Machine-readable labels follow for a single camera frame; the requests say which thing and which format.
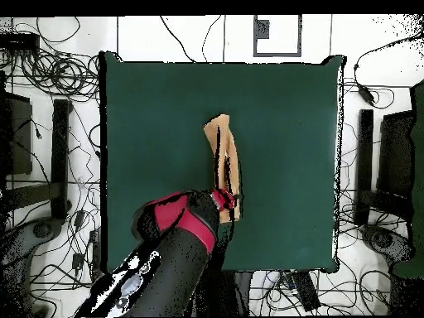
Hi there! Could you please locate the tan terry towel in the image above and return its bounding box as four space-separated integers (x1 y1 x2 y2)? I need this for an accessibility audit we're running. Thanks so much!
202 113 244 224

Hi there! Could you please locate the black flat box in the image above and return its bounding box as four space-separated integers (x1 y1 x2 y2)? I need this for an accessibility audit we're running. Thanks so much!
291 270 321 313

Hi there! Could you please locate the dark green table cloth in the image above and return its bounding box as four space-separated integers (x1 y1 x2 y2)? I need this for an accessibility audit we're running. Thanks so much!
99 51 347 274

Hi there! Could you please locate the black power strip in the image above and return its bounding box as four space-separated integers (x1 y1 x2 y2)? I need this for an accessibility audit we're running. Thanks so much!
88 228 104 283

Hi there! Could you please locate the black bar stand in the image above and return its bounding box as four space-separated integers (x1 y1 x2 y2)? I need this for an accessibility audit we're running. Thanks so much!
4 98 74 222
353 108 415 228

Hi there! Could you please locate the black power adapter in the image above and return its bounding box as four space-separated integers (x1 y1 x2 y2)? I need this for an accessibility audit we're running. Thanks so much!
356 83 376 104

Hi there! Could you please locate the black floor box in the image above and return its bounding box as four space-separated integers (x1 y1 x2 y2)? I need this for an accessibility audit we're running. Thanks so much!
0 91 34 176
376 110 417 200

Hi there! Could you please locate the dark green cloth sheet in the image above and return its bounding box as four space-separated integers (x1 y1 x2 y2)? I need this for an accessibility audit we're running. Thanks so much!
392 79 424 280

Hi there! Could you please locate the black power box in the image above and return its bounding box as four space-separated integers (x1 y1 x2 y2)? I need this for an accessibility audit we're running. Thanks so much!
0 31 41 52

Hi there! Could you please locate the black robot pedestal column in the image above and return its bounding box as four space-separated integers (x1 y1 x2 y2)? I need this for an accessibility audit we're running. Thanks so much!
195 269 253 317

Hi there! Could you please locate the grey rectangular frame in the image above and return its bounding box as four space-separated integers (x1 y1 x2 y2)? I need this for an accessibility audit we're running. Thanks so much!
253 14 303 58

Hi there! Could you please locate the grey pedestal leg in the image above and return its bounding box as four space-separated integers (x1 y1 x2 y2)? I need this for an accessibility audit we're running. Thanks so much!
359 223 417 266
0 216 65 317

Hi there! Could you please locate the coiled black cable bundle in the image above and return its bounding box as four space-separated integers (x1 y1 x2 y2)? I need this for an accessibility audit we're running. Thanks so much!
19 49 100 97

